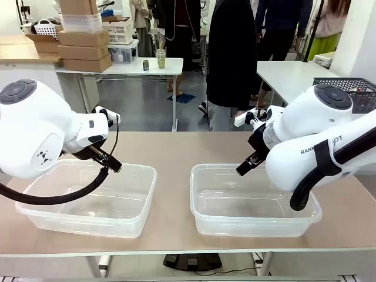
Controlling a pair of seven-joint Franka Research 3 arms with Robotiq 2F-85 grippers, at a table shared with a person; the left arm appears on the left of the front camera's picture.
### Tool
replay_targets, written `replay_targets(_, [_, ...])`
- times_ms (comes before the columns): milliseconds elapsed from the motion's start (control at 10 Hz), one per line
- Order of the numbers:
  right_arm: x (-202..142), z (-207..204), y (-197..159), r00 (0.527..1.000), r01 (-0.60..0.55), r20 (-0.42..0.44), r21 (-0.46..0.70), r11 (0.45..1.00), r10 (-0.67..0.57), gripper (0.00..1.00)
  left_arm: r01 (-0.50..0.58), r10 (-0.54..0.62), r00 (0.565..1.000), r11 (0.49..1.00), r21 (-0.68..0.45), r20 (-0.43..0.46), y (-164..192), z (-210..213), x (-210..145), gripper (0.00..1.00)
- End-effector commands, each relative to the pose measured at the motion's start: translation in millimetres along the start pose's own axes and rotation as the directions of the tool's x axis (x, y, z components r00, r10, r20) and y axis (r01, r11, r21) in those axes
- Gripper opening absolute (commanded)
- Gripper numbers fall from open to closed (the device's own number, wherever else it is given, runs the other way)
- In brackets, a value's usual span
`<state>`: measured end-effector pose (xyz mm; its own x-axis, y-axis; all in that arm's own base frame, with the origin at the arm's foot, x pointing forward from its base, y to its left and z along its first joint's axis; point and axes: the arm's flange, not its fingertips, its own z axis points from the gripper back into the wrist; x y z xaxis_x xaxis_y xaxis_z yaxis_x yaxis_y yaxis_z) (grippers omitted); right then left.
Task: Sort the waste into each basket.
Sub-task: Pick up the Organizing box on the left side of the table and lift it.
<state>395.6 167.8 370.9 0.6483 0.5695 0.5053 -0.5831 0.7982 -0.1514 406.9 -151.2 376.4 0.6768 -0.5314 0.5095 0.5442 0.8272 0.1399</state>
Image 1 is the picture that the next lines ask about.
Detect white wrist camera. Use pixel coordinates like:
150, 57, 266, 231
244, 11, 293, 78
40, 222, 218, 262
94, 105, 122, 127
234, 107, 268, 127

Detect blue floor mat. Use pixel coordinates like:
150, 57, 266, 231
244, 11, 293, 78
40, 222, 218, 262
167, 93, 196, 105

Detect black mesh basket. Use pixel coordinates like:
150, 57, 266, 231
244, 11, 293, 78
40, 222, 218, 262
313, 77, 376, 115

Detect person in beige coat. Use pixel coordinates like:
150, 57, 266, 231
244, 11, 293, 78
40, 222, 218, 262
130, 0, 154, 58

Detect clear plastic bin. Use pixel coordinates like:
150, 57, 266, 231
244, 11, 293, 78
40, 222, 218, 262
15, 159, 158, 239
190, 163, 323, 237

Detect person in navy top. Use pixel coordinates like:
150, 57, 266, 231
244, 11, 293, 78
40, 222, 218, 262
249, 0, 314, 109

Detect white lattice plastic basket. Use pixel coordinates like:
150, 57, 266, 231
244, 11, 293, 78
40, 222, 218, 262
101, 16, 135, 45

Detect white table leg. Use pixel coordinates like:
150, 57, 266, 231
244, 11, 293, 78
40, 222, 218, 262
86, 254, 114, 278
251, 251, 283, 277

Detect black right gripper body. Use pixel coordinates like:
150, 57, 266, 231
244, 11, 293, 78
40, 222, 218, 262
247, 127, 273, 162

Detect wooden top counter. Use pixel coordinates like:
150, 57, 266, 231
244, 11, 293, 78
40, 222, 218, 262
0, 35, 64, 65

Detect white table with metal legs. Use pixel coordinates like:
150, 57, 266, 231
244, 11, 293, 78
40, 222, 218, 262
55, 57, 184, 132

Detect closed brown cardboard box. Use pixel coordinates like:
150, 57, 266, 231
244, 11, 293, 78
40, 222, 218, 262
57, 30, 110, 47
57, 44, 110, 61
62, 54, 113, 73

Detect grey aluminium frame rail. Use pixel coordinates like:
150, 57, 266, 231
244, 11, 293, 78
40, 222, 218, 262
0, 274, 376, 282

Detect white basket with handles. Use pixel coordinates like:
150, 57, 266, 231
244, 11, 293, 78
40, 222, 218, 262
33, 19, 64, 41

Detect open cardboard box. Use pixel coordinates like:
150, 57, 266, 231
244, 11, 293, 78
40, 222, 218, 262
25, 31, 64, 54

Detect thick black sleeved cable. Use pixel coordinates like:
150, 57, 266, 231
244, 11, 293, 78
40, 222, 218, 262
0, 166, 111, 206
290, 116, 376, 212

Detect black cable strap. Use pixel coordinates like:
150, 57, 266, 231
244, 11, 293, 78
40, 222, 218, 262
313, 139, 343, 177

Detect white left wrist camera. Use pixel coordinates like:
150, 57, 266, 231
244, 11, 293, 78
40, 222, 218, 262
94, 105, 122, 127

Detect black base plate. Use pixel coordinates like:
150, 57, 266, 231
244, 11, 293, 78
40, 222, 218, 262
163, 253, 223, 272

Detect black stand pole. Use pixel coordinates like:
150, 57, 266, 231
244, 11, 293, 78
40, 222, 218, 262
303, 0, 325, 61

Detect clear storage box white lid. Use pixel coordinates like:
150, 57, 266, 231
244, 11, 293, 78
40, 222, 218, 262
107, 39, 140, 64

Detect thin black camera cable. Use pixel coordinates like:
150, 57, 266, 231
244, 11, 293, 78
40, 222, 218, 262
108, 114, 120, 161

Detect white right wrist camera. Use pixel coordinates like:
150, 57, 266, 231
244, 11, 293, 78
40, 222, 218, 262
234, 107, 268, 127

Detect plastic cup with straw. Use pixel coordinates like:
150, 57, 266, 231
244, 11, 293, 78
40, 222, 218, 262
155, 41, 167, 69

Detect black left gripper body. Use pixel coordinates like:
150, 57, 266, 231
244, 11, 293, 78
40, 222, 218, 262
62, 137, 115, 163

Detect person in pink top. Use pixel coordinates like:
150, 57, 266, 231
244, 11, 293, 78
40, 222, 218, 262
307, 0, 352, 61

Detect person in long black coat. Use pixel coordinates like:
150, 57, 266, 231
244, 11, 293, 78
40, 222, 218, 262
198, 0, 260, 132

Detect tall brown cardboard box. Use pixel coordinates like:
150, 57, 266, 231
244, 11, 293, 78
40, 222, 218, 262
59, 0, 99, 15

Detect person in black dress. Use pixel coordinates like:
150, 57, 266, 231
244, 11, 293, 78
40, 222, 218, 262
153, 0, 202, 96

